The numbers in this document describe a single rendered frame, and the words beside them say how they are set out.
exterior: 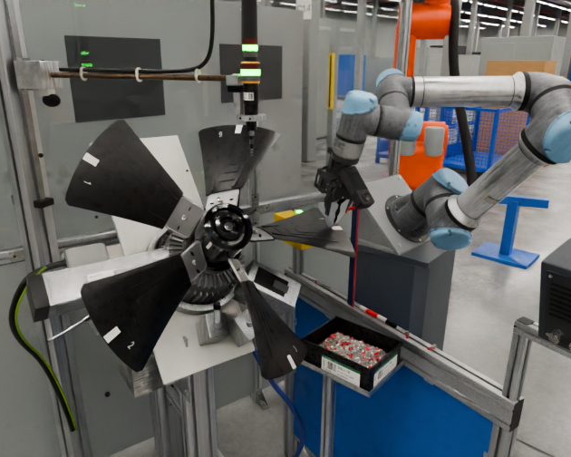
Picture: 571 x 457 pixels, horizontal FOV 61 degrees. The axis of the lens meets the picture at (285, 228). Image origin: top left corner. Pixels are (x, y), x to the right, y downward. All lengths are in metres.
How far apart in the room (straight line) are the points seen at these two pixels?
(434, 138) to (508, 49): 7.01
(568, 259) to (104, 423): 1.77
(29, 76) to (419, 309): 1.32
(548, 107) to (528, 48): 10.21
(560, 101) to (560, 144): 0.10
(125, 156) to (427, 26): 4.05
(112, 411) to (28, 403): 0.32
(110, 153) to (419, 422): 1.09
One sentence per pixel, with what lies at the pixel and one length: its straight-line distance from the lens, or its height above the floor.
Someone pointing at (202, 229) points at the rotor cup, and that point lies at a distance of 1.11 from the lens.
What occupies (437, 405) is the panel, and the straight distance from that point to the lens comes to 1.44.
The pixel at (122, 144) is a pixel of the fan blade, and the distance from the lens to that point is 1.17.
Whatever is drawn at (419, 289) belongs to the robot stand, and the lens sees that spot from 1.62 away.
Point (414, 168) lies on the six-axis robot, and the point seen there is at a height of 0.61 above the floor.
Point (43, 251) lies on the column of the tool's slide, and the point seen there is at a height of 1.03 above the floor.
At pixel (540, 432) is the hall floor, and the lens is 2.63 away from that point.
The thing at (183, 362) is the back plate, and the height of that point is 0.86.
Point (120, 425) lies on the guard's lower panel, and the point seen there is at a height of 0.17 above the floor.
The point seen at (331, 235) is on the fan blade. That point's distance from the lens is 1.28.
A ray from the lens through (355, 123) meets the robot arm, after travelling 1.17.
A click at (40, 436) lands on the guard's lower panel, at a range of 2.15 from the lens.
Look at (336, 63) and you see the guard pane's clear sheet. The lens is 2.25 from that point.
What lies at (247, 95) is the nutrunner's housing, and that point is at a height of 1.51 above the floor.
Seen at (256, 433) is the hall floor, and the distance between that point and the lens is 2.36.
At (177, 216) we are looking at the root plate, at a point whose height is 1.23.
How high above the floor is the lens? 1.58
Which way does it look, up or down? 19 degrees down
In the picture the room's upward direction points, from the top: straight up
